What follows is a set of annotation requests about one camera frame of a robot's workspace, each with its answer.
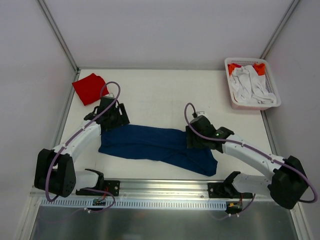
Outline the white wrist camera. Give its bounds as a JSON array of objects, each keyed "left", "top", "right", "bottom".
[
  {"left": 103, "top": 93, "right": 115, "bottom": 99},
  {"left": 192, "top": 111, "right": 207, "bottom": 118}
]

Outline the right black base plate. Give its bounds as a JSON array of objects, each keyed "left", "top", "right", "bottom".
[{"left": 207, "top": 182, "right": 253, "bottom": 199}]

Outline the folded red t shirt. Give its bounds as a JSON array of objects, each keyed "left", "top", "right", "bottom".
[{"left": 72, "top": 73, "right": 109, "bottom": 106}]

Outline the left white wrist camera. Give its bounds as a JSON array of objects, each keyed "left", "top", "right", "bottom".
[{"left": 103, "top": 93, "right": 115, "bottom": 99}]

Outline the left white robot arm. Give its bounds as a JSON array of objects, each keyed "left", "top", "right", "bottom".
[{"left": 33, "top": 96, "right": 130, "bottom": 198}]

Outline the aluminium mounting rail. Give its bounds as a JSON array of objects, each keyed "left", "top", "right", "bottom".
[{"left": 29, "top": 178, "right": 276, "bottom": 201}]

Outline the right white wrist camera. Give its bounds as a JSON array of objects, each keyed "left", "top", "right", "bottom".
[{"left": 192, "top": 111, "right": 207, "bottom": 118}]

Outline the orange t shirt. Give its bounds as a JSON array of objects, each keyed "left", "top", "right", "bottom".
[{"left": 227, "top": 63, "right": 266, "bottom": 76}]

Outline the white plastic basket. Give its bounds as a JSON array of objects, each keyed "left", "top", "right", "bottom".
[{"left": 224, "top": 57, "right": 281, "bottom": 111}]

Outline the white t shirt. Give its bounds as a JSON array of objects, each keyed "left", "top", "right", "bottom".
[{"left": 229, "top": 65, "right": 277, "bottom": 105}]

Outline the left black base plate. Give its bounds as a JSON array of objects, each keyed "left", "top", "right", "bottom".
[{"left": 75, "top": 180, "right": 121, "bottom": 197}]

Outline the blue t shirt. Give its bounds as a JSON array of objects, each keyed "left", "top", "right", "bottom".
[{"left": 98, "top": 124, "right": 218, "bottom": 177}]

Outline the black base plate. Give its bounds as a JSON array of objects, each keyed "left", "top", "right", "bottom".
[
  {"left": 207, "top": 182, "right": 253, "bottom": 199},
  {"left": 75, "top": 180, "right": 121, "bottom": 197}
]

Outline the white slotted cable duct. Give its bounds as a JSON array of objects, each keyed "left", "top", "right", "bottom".
[{"left": 40, "top": 198, "right": 227, "bottom": 211}]

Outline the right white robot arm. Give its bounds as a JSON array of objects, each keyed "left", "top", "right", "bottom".
[{"left": 185, "top": 115, "right": 309, "bottom": 210}]

